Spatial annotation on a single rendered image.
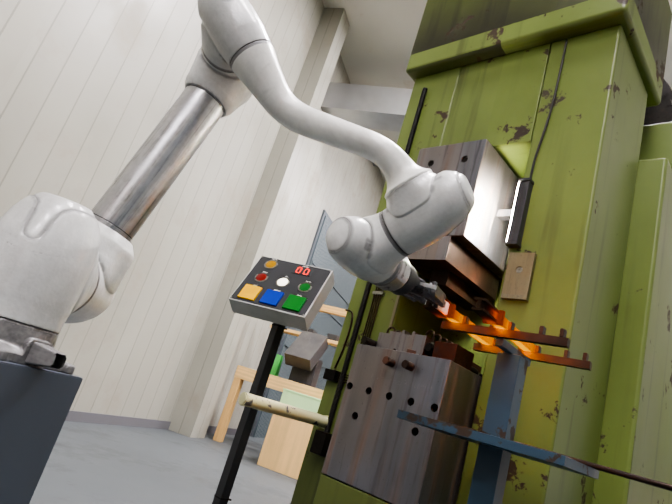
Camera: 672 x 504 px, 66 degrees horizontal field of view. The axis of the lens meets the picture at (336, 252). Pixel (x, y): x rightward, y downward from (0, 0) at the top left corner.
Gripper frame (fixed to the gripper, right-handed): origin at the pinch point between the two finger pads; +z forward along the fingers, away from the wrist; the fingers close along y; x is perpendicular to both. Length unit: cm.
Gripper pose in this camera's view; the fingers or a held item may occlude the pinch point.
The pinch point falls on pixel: (437, 304)
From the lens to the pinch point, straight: 129.1
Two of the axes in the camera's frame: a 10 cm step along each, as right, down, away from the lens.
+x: 2.9, -9.2, 2.8
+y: 7.5, 0.3, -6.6
